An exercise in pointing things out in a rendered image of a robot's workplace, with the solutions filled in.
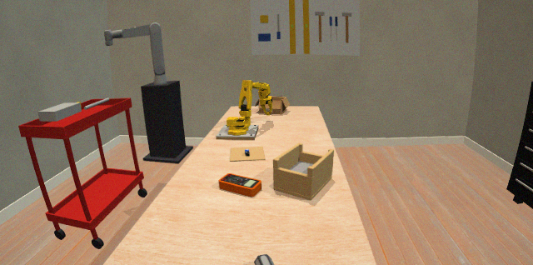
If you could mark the tan flat mat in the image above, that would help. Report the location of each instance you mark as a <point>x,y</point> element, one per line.
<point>238,154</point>

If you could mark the orange digital multimeter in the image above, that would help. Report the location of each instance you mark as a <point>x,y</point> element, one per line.
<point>242,185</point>

